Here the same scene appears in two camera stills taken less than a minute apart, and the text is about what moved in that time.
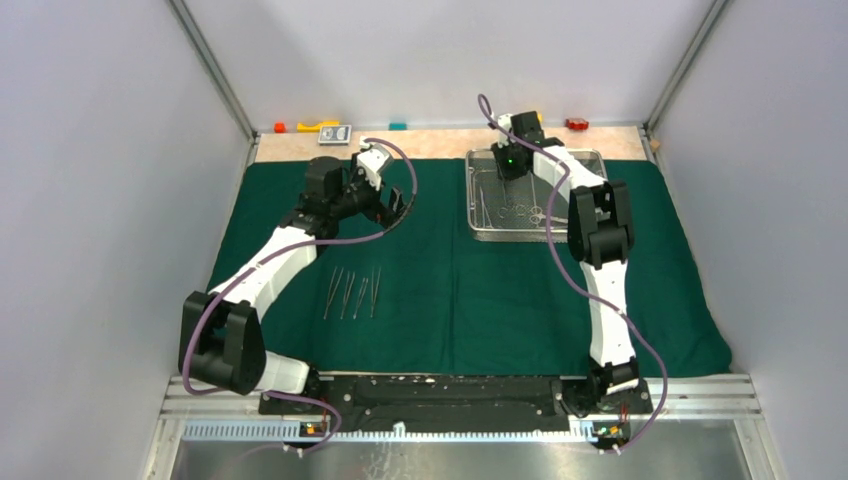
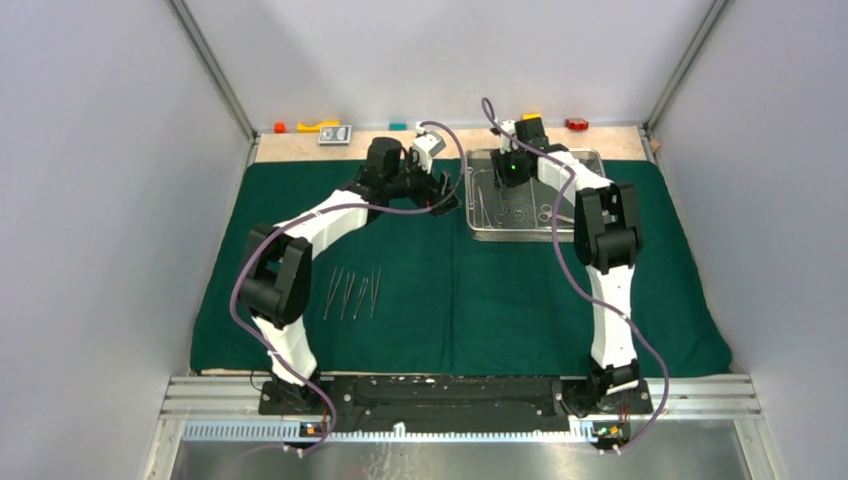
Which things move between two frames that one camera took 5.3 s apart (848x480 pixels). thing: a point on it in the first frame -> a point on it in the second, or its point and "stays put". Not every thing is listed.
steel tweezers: x=361 y=296 stays put
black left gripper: x=378 y=211 -> x=428 y=195
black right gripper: x=504 y=173 stays put
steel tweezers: x=330 y=299 stays put
